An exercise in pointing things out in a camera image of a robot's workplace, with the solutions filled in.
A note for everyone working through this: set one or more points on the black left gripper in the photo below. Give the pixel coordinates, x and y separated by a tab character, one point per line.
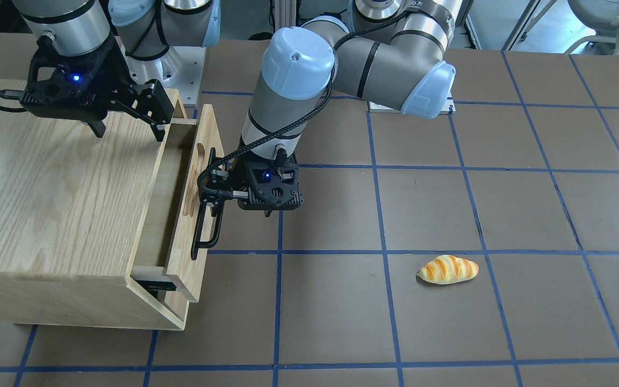
239	177

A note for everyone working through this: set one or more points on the toy bread croissant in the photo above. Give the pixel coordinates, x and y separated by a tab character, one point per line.
448	269

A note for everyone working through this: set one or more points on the light wooden drawer cabinet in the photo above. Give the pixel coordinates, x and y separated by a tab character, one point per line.
74	212

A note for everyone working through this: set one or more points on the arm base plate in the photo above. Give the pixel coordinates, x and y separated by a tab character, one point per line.
449	106
181	68

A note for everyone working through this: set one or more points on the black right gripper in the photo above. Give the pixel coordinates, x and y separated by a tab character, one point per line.
106	78

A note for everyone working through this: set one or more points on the aluminium frame post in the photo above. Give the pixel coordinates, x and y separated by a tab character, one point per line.
284	13

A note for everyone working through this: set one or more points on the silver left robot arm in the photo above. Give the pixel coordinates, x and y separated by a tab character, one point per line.
389	52

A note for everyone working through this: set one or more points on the wooden drawer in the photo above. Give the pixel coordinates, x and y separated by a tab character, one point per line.
191	204

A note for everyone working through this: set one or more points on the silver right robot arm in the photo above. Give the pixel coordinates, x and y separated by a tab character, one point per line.
144	30

